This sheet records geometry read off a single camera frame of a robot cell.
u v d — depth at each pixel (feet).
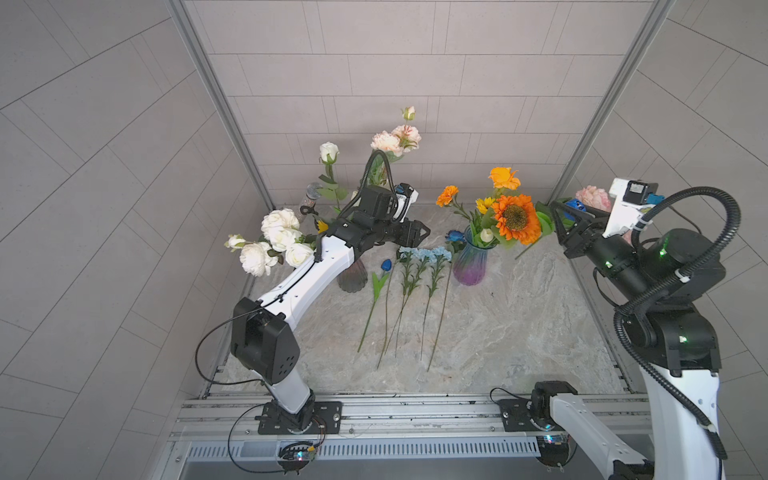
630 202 1.35
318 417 2.32
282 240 1.81
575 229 1.52
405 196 2.23
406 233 2.19
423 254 3.23
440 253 3.17
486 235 2.35
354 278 2.87
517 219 2.00
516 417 2.33
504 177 2.53
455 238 3.32
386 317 2.89
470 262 3.18
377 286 3.07
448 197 2.64
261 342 1.39
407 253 3.25
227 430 2.28
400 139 2.30
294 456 2.14
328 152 2.53
